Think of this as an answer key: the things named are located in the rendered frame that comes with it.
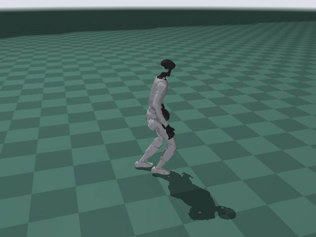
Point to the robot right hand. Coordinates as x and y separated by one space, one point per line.
169 131

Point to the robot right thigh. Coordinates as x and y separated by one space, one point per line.
154 124

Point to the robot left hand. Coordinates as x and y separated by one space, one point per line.
165 113

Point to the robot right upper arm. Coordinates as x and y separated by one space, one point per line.
159 92

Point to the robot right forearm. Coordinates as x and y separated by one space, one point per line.
160 116

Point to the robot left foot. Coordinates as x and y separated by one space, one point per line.
144 164

